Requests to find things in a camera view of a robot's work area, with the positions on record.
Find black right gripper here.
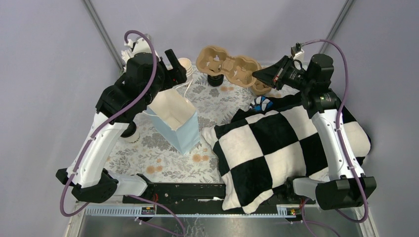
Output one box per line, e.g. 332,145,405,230
251,56,312,92

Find single cardboard cup carrier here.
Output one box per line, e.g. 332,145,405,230
196,45,261,88

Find light blue paper bag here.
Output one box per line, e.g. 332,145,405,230
143,88,200,155

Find black plastic cup lid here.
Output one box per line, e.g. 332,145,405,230
121,121,137,138

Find single white paper cup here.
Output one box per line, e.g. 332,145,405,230
125,129,140,144

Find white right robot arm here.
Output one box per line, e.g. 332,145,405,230
252,54,377,210

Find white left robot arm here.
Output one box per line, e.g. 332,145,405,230
56,49,187,203

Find stack of paper cups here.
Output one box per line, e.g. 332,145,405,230
178,58,193,82

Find stack of cardboard cup carriers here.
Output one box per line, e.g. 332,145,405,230
250,79,272,96

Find blue white patterned object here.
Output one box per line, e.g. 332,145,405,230
249,96,273,112

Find green cup with straws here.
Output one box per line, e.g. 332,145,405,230
121,49,133,66

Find black white checkered pillow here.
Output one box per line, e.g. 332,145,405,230
202,94,371,214

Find floral patterned table mat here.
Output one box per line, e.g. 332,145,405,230
105,69,256,183

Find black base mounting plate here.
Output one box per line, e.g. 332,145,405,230
140,183,302,215

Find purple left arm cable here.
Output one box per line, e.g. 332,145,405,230
59,30,187,237

